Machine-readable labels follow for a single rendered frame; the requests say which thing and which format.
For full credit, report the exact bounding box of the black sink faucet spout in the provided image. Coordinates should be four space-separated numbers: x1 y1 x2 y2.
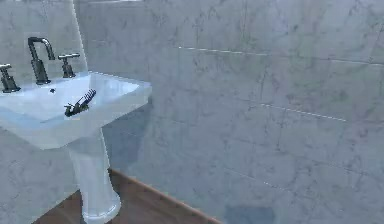
27 36 57 86

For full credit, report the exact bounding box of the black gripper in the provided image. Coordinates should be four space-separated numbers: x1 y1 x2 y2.
63 101 90 118

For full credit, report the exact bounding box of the white pedestal sink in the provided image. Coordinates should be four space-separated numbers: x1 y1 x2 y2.
0 71 153 224

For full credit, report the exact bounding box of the black faucet handle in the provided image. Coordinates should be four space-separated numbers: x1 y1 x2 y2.
57 52 81 79
0 63 22 94

